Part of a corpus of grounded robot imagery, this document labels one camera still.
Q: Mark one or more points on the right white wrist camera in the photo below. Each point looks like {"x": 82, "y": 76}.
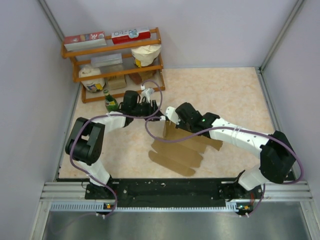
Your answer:
{"x": 171, "y": 115}

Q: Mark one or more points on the aluminium front rail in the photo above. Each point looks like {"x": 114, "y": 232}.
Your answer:
{"x": 70, "y": 196}

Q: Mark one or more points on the green glass bottle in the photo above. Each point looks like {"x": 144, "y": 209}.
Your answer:
{"x": 110, "y": 102}

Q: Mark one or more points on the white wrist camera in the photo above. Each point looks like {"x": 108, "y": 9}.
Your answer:
{"x": 146, "y": 93}
{"x": 171, "y": 115}

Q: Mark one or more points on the brown bread pieces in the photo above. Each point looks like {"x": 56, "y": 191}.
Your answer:
{"x": 139, "y": 77}

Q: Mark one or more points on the clear plastic box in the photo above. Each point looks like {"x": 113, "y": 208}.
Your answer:
{"x": 106, "y": 60}

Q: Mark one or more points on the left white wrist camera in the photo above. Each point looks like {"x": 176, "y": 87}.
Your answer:
{"x": 146, "y": 93}

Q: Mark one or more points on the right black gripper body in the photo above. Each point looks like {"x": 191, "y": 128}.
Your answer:
{"x": 184, "y": 126}

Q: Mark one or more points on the wooden shelf rack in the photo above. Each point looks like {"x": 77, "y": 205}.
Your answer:
{"x": 93, "y": 80}

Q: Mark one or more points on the tan cardboard packet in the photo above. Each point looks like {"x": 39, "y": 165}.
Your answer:
{"x": 116, "y": 81}

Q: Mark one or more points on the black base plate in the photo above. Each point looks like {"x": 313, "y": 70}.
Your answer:
{"x": 171, "y": 192}

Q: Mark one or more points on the red white wrap box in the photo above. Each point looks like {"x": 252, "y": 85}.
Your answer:
{"x": 130, "y": 35}

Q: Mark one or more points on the red grey foil box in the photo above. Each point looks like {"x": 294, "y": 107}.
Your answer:
{"x": 85, "y": 41}

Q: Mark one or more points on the brown cardboard box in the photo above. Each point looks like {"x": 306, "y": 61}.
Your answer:
{"x": 182, "y": 157}

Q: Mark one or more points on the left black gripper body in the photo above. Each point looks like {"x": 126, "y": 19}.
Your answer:
{"x": 144, "y": 109}

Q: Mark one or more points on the white paper bag upper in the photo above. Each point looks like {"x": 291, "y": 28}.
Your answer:
{"x": 144, "y": 56}

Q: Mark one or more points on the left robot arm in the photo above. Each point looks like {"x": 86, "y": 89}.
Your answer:
{"x": 85, "y": 143}

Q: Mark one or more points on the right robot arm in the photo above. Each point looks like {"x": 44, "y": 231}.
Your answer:
{"x": 273, "y": 150}

